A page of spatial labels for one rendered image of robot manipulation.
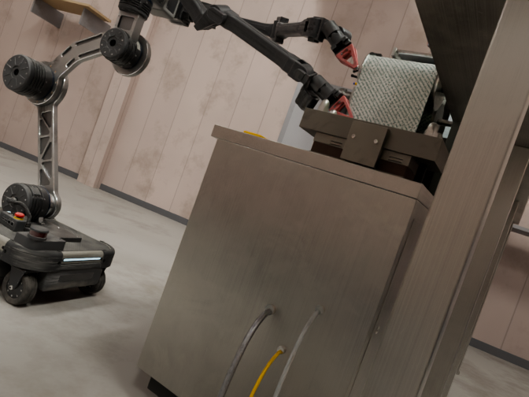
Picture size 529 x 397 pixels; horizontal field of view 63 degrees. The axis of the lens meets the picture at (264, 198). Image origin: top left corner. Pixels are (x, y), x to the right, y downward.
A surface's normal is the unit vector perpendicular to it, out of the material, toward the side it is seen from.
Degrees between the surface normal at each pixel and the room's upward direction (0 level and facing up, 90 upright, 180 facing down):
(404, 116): 91
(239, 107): 90
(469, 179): 90
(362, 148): 90
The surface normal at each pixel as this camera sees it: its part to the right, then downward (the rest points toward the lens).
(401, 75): -0.47, -0.15
